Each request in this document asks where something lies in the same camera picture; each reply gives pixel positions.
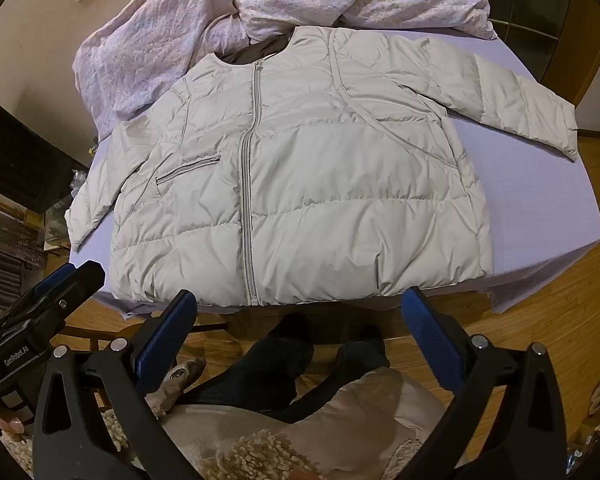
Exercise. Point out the white puffer jacket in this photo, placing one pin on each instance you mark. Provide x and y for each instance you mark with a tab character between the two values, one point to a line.
330	175

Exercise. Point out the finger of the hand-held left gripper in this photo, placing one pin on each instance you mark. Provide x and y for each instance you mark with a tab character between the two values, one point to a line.
82	277

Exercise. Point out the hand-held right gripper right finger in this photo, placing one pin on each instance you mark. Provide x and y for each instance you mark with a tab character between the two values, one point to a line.
430	336

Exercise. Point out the grey slipper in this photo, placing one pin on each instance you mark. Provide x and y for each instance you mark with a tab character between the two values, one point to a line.
177	382

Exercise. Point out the black flat screen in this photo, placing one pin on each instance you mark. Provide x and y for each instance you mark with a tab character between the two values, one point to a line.
25	160

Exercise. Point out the person's dark trousers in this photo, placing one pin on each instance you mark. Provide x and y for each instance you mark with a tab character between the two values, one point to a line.
280	365

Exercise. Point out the dark cluttered shelf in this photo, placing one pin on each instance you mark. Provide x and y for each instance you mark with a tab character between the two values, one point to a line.
10	260

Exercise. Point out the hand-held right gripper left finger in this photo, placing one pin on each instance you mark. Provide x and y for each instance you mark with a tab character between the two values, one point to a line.
166	340

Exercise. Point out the person's left hand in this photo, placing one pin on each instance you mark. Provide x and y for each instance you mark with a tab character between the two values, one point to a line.
10	422

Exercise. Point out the pink patterned quilt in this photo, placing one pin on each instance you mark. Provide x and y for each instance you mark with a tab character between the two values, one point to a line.
130	60

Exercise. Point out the person's beige coat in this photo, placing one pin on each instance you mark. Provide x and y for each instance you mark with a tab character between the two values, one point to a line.
360	410

